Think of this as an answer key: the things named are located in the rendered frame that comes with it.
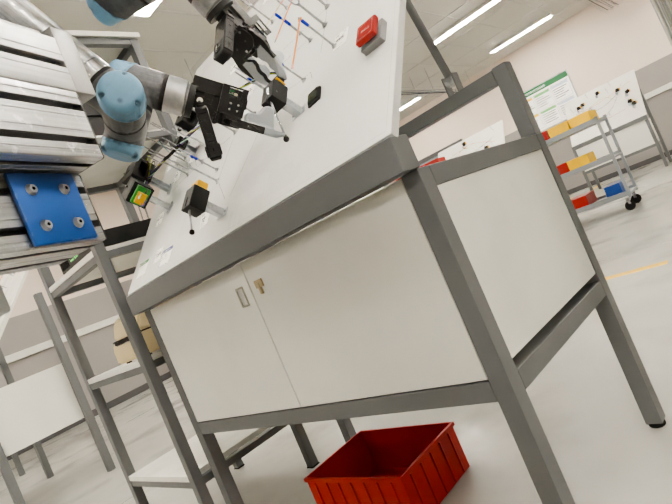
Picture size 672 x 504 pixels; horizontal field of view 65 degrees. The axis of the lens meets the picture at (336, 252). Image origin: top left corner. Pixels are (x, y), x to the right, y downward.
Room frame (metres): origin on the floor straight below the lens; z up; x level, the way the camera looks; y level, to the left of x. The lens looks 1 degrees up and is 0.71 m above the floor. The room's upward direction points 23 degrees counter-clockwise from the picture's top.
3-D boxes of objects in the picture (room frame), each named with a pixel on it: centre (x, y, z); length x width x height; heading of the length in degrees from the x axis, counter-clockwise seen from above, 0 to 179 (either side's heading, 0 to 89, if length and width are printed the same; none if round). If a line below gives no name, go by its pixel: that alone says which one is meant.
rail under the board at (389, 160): (1.33, 0.24, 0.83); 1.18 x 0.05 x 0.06; 46
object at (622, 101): (8.88, -5.05, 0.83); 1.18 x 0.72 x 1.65; 50
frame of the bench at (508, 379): (1.55, 0.03, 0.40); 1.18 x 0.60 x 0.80; 46
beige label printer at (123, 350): (2.01, 0.73, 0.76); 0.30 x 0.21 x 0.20; 139
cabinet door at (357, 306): (1.15, 0.03, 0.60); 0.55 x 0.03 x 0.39; 46
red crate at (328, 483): (1.58, 0.12, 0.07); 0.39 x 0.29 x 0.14; 47
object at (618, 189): (5.67, -2.63, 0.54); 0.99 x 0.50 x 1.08; 51
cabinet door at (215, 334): (1.53, 0.43, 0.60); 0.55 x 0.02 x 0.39; 46
